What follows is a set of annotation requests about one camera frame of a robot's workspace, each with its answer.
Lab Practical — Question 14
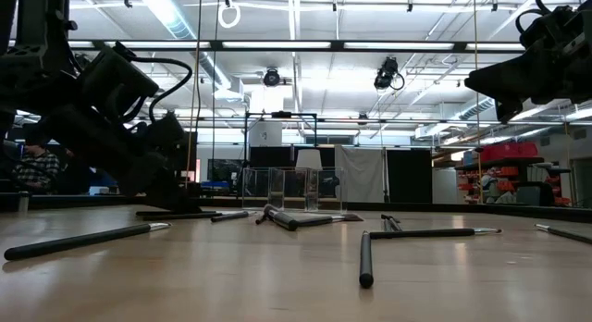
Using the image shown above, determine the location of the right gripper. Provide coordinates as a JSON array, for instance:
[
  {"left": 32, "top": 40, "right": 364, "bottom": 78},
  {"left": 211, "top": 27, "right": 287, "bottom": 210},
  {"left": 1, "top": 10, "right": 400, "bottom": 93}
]
[{"left": 464, "top": 6, "right": 579, "bottom": 124}]

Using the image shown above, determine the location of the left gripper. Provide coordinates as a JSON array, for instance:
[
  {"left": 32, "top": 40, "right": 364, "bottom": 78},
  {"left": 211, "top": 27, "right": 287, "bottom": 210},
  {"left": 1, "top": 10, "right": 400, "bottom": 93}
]
[{"left": 27, "top": 104, "right": 203, "bottom": 213}]

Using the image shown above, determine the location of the thick-handled black makeup brush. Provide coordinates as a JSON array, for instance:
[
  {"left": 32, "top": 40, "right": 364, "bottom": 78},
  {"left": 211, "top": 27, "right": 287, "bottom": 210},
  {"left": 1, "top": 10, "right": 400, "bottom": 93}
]
[{"left": 262, "top": 204, "right": 300, "bottom": 232}]

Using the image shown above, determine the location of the shelf rack with red bins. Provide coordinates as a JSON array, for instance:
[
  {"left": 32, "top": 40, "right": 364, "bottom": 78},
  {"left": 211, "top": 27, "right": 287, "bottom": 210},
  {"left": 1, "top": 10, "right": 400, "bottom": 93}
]
[{"left": 455, "top": 141, "right": 573, "bottom": 206}]

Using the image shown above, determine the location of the white board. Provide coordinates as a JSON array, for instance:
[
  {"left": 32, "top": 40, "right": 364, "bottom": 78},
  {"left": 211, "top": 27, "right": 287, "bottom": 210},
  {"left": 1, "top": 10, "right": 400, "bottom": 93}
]
[{"left": 247, "top": 121, "right": 284, "bottom": 149}]

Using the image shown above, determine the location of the person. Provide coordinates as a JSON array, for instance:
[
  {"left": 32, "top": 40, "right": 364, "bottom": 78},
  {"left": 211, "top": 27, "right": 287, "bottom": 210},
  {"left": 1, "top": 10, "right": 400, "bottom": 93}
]
[{"left": 11, "top": 143, "right": 61, "bottom": 194}]

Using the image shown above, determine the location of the black panel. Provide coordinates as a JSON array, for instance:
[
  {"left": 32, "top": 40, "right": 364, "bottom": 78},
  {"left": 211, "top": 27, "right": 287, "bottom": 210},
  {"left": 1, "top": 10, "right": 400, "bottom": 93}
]
[{"left": 386, "top": 148, "right": 434, "bottom": 204}]

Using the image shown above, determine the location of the clear acrylic organizer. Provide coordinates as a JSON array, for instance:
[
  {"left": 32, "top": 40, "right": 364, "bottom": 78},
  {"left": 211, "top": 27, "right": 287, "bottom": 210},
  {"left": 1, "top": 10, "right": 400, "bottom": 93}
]
[{"left": 240, "top": 167, "right": 348, "bottom": 215}]

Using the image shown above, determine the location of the white trapezoid shade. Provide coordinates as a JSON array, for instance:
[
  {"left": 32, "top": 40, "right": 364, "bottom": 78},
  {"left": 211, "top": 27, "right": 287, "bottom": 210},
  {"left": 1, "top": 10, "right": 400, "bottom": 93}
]
[{"left": 294, "top": 148, "right": 324, "bottom": 171}]

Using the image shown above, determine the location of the black round ceiling device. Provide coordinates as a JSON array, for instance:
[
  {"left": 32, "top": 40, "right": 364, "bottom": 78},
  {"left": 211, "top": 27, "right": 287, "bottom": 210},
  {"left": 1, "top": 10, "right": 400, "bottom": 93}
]
[{"left": 262, "top": 67, "right": 282, "bottom": 89}]

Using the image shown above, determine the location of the grey curtain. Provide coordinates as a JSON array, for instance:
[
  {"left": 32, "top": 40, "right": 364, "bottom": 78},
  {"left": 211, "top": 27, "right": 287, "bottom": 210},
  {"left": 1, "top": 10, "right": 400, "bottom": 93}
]
[{"left": 333, "top": 144, "right": 388, "bottom": 204}]

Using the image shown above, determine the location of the yellow hanging cable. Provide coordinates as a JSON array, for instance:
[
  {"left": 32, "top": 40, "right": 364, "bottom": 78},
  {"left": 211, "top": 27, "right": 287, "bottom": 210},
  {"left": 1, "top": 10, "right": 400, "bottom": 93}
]
[{"left": 471, "top": 0, "right": 484, "bottom": 205}]

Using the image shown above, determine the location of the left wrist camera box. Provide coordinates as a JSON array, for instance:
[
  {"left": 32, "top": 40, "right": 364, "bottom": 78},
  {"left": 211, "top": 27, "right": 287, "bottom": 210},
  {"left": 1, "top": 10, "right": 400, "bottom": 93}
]
[{"left": 146, "top": 111, "right": 187, "bottom": 150}]

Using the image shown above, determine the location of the dark wall screen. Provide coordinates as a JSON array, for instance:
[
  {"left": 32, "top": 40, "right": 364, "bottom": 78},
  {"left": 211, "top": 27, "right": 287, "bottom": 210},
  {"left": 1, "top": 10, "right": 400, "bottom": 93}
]
[{"left": 206, "top": 157, "right": 245, "bottom": 183}]

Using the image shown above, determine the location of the black hanging cable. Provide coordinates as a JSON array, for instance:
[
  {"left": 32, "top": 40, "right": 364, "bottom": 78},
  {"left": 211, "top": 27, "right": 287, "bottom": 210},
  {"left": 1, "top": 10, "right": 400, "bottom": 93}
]
[{"left": 210, "top": 0, "right": 221, "bottom": 175}]

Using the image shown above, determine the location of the black aluminium table frame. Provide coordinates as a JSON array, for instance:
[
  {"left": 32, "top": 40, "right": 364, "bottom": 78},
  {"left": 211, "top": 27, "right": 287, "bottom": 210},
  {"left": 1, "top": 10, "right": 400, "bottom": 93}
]
[{"left": 0, "top": 192, "right": 592, "bottom": 224}]

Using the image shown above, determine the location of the black overhead camera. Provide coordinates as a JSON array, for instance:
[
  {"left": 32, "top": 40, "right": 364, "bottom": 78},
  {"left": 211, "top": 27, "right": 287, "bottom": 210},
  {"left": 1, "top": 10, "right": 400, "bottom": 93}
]
[{"left": 373, "top": 56, "right": 406, "bottom": 92}]

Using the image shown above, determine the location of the black frame stand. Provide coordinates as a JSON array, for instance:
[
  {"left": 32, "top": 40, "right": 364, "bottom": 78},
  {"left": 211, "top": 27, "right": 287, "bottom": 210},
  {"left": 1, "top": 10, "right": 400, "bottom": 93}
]
[{"left": 243, "top": 110, "right": 320, "bottom": 171}]

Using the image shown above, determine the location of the black overhead frame bar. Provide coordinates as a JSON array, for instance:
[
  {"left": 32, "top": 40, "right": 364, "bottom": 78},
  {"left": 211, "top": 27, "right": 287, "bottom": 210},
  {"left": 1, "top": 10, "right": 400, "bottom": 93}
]
[{"left": 68, "top": 38, "right": 526, "bottom": 54}]

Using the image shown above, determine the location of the white hanging ring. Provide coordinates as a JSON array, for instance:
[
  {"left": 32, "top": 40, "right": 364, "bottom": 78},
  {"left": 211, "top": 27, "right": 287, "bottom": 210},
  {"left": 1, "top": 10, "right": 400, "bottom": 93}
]
[{"left": 217, "top": 1, "right": 242, "bottom": 30}]

